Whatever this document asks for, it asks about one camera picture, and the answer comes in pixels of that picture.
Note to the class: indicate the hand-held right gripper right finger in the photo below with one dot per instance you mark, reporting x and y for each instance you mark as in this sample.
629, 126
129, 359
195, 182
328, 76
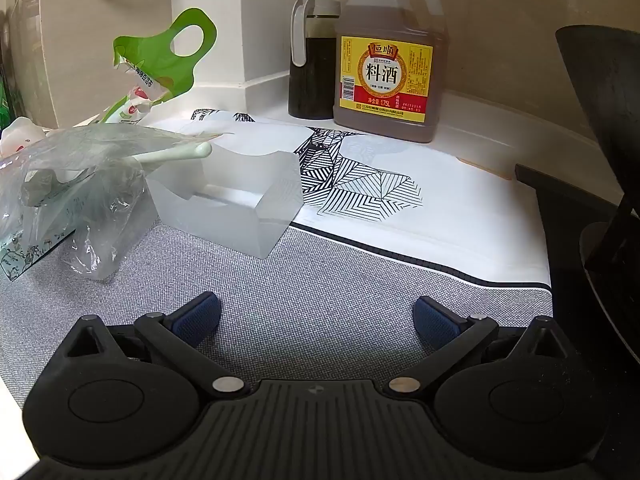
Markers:
435, 317

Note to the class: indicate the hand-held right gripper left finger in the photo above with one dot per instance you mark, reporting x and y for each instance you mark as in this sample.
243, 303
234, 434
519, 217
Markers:
197, 315

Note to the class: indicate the translucent plastic container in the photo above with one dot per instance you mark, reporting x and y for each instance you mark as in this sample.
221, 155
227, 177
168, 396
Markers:
225, 230

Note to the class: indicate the green plastic packaging bag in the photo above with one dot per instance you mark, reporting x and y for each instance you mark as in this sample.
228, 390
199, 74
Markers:
170, 65

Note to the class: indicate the grey mat with geometric print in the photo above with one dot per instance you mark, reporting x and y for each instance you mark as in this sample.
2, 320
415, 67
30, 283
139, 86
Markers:
310, 280

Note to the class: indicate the clear plastic bag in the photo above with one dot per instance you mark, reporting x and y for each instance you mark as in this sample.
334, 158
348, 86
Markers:
100, 200

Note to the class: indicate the cooking wine jug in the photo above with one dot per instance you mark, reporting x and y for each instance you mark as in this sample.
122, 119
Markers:
385, 80

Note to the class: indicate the white spout pouch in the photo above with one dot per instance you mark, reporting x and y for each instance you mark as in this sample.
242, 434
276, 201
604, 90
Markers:
20, 135

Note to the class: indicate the dark oil dispenser bottle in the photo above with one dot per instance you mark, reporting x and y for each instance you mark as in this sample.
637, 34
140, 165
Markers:
310, 80

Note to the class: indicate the black wok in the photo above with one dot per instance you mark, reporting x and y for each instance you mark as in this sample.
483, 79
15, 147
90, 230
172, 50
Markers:
605, 90

